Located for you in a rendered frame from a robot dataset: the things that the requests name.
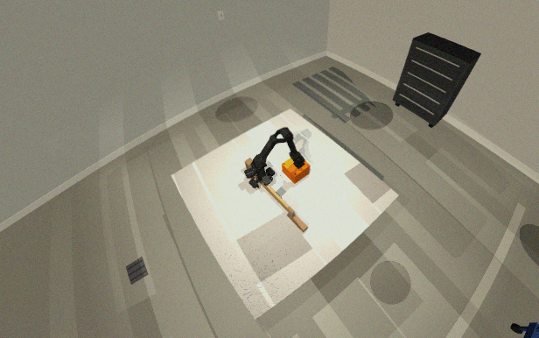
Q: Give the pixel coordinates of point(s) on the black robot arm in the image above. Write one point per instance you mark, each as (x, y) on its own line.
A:
(259, 161)

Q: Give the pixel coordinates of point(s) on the long wooden rail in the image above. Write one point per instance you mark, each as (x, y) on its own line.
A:
(278, 198)

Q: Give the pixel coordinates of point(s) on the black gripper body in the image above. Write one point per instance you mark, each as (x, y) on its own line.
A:
(254, 183)

